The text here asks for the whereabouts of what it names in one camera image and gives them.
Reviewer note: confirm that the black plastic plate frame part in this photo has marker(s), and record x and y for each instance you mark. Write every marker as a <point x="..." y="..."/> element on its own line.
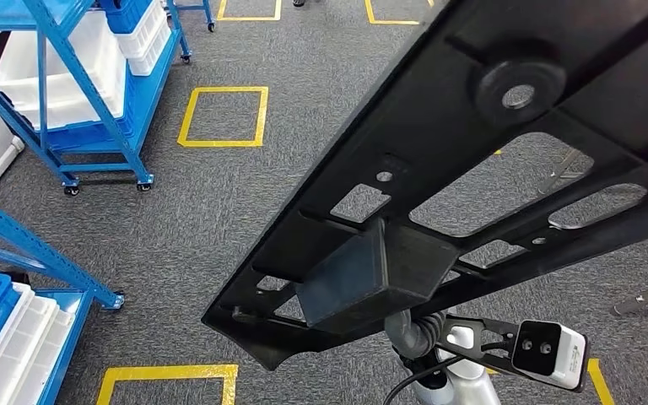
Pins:
<point x="441" y="84"/>

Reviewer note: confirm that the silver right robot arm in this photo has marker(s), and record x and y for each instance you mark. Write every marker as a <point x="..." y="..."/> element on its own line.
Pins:
<point x="469" y="386"/>

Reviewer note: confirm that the blue metal shelf rack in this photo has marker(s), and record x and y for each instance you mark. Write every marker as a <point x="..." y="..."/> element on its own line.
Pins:
<point x="22" y="235"/>

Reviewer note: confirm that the yellow floor tape marking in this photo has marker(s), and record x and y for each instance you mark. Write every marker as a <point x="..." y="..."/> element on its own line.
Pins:
<point x="220" y="142"/>
<point x="246" y="18"/>

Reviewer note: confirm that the blue wheeled metal rack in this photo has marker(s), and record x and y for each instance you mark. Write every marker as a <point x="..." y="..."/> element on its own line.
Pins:
<point x="145" y="100"/>
<point x="207" y="14"/>

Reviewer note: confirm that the white stacked plastic bins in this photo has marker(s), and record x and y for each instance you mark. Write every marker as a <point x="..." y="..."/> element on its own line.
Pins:
<point x="148" y="44"/>

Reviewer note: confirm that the large white plastic bin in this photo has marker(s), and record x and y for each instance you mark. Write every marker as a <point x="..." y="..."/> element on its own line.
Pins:
<point x="61" y="72"/>

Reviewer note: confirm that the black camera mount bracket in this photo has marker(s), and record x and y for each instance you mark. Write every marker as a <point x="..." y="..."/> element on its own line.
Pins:
<point x="497" y="331"/>

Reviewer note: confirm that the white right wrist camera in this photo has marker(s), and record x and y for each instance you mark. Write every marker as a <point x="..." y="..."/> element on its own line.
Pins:
<point x="559" y="352"/>

